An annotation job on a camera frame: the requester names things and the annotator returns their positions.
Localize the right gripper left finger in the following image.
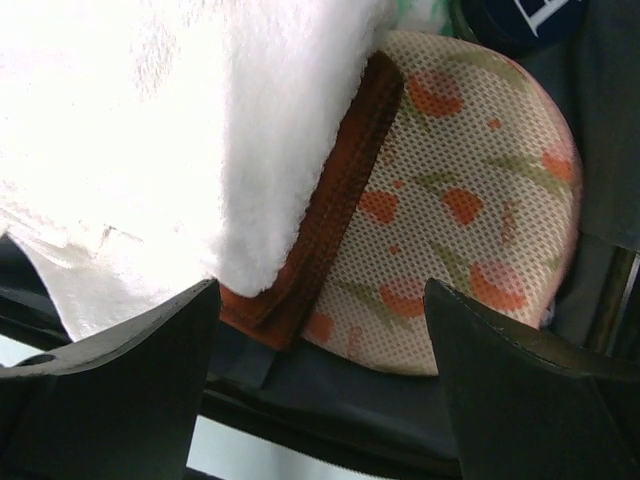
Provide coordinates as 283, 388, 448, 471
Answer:
1, 281, 220, 479

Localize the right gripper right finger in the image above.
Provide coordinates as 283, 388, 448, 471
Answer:
424, 280, 639, 479

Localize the yellow Pikachu suitcase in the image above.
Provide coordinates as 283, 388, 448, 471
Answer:
1, 1, 639, 479

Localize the brown cloth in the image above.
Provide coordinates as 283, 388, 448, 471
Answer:
220, 51, 403, 350

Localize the tulip print mesh pouch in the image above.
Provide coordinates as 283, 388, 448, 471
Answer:
304, 31, 580, 376

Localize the white fluffy towel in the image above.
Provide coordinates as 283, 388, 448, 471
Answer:
0, 0, 451, 344

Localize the dark blue round jar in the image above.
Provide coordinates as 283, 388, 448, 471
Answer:
459, 0, 589, 53

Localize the green white patterned towel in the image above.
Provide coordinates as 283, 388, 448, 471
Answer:
396, 0, 448, 30

